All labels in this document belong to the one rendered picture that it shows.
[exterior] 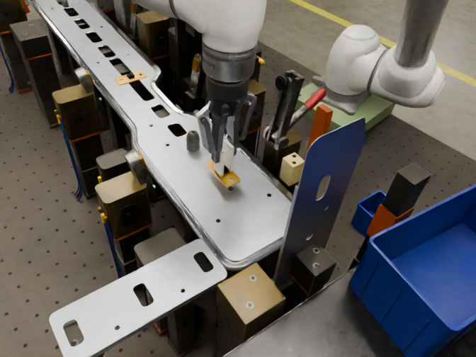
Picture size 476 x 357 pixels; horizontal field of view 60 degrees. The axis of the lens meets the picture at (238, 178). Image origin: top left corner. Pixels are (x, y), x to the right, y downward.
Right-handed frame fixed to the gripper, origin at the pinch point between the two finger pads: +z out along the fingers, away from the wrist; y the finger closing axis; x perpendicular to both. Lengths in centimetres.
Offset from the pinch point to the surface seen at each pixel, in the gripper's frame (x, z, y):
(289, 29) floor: -201, 105, -208
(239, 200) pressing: 6.6, 6.7, 0.2
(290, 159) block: 7.5, 0.2, -11.7
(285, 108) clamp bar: 0.2, -7.1, -15.1
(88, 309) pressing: 12.9, 6.8, 35.0
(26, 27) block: -83, 3, 17
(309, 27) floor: -196, 105, -227
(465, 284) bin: 46, 4, -20
